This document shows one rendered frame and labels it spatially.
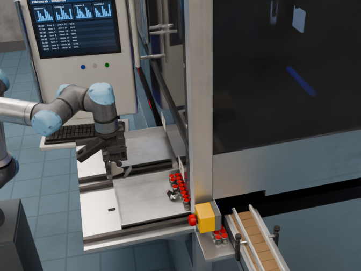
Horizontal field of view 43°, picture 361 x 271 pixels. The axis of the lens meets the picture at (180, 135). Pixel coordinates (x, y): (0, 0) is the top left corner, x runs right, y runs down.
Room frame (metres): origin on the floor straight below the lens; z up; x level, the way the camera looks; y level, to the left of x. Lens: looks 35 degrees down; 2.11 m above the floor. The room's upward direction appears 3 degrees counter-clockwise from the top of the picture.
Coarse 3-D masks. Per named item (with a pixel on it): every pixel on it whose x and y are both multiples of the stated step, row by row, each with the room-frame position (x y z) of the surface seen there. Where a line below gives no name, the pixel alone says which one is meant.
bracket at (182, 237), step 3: (183, 234) 1.26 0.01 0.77; (186, 234) 1.26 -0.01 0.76; (189, 234) 1.27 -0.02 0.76; (168, 237) 1.25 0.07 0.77; (171, 237) 1.25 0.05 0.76; (174, 237) 1.25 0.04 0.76; (177, 237) 1.26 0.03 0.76; (180, 237) 1.26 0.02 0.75; (183, 237) 1.26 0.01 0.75; (186, 237) 1.26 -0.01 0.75; (189, 237) 1.27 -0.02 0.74
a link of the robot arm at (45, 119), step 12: (0, 108) 1.21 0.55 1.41; (12, 108) 1.19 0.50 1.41; (24, 108) 1.18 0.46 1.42; (36, 108) 1.17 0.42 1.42; (48, 108) 1.16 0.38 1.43; (60, 108) 1.17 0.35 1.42; (0, 120) 1.21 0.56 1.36; (12, 120) 1.18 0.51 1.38; (24, 120) 1.16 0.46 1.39; (36, 120) 1.12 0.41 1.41; (48, 120) 1.11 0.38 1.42; (60, 120) 1.14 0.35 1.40; (48, 132) 1.10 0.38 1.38
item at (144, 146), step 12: (132, 132) 1.79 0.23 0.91; (144, 132) 1.80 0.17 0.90; (156, 132) 1.81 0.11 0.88; (132, 144) 1.73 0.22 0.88; (144, 144) 1.72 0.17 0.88; (156, 144) 1.72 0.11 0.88; (168, 144) 1.71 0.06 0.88; (132, 156) 1.63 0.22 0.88; (144, 156) 1.63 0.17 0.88; (156, 156) 1.62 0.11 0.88; (168, 156) 1.62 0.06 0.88
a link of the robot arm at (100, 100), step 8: (96, 88) 1.23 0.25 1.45; (104, 88) 1.23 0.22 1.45; (112, 88) 1.24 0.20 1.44; (88, 96) 1.23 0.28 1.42; (96, 96) 1.20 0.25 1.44; (104, 96) 1.20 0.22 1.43; (112, 96) 1.22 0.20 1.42; (88, 104) 1.22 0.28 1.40; (96, 104) 1.20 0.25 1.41; (104, 104) 1.20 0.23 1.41; (112, 104) 1.22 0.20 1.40; (96, 112) 1.21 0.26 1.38; (104, 112) 1.20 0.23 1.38; (112, 112) 1.21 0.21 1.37; (96, 120) 1.21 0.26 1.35; (104, 120) 1.20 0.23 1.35; (112, 120) 1.21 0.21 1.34
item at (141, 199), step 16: (144, 176) 1.46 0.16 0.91; (160, 176) 1.47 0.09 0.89; (128, 192) 1.39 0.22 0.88; (144, 192) 1.39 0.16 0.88; (160, 192) 1.38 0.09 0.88; (128, 208) 1.30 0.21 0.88; (144, 208) 1.30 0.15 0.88; (160, 208) 1.29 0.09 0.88; (176, 208) 1.29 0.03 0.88; (128, 224) 1.18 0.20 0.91; (144, 224) 1.20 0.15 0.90
